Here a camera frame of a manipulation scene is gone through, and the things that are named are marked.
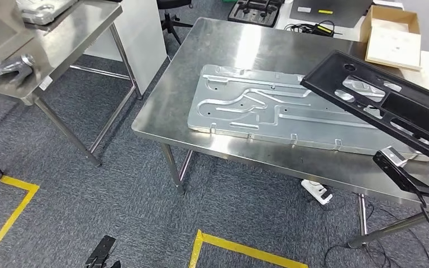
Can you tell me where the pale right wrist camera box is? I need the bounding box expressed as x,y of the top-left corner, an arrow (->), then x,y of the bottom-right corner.
380,146 -> 408,168

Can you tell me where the small stamped metal plate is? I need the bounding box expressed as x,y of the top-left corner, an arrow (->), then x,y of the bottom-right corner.
16,0 -> 79,26

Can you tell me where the brown cardboard box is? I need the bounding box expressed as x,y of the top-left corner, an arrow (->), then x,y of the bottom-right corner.
359,5 -> 422,41

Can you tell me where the white table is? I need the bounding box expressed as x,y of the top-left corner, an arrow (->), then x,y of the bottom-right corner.
273,0 -> 406,42

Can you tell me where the white power strip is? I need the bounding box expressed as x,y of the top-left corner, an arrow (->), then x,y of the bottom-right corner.
301,179 -> 333,206

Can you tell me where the black floor cable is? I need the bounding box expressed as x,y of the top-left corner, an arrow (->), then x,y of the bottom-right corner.
322,190 -> 429,268

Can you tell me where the black plastic panel part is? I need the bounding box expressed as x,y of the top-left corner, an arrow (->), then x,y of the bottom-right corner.
300,50 -> 429,165

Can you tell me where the black power adapter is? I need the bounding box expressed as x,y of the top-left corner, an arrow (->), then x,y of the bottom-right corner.
312,22 -> 336,38

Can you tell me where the yellow floor tape square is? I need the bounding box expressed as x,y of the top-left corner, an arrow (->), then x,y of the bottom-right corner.
0,168 -> 40,268
188,229 -> 309,268

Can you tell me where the black adapter cable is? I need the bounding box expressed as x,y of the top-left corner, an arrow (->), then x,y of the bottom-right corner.
284,20 -> 343,38

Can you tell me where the black moulded foam tray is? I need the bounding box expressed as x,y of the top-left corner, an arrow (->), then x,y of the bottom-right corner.
228,0 -> 285,28

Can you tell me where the plain white cabinet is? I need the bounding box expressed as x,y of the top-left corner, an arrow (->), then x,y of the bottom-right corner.
85,0 -> 168,98

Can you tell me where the grey tripod stand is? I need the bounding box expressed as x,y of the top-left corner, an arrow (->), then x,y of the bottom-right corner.
131,17 -> 429,249

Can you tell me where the black office chair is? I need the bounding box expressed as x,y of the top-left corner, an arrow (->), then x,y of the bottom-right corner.
157,0 -> 194,45

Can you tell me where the grey laptop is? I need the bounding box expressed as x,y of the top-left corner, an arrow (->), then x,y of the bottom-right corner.
289,0 -> 374,28

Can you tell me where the large stamped metal plate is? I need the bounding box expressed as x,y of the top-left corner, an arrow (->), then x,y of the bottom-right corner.
187,64 -> 429,161

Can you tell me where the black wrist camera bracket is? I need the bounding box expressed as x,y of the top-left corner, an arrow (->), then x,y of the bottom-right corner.
372,150 -> 429,203

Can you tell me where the grey cast metal part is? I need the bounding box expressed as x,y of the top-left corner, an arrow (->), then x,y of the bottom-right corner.
0,53 -> 36,87

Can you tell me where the small stainless steel table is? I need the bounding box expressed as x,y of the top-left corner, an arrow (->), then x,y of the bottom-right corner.
0,0 -> 144,168

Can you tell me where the black perforated bracket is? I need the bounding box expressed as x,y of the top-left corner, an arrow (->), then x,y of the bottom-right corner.
85,235 -> 122,268

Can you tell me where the white label sticker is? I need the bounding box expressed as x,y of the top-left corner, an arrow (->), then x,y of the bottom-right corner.
39,75 -> 54,92

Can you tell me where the white-lined cardboard lid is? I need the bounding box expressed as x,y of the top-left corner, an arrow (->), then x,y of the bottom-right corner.
365,27 -> 422,71

